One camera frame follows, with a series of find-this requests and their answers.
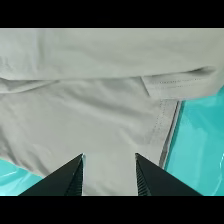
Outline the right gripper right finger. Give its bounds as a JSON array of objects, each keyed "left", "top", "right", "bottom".
[{"left": 134, "top": 152, "right": 203, "bottom": 197}]

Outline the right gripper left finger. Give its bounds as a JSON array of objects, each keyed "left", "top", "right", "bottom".
[{"left": 18, "top": 153, "right": 85, "bottom": 197}]

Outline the grey T-shirt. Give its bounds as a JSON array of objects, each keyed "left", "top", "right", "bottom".
[{"left": 0, "top": 27, "right": 224, "bottom": 197}]

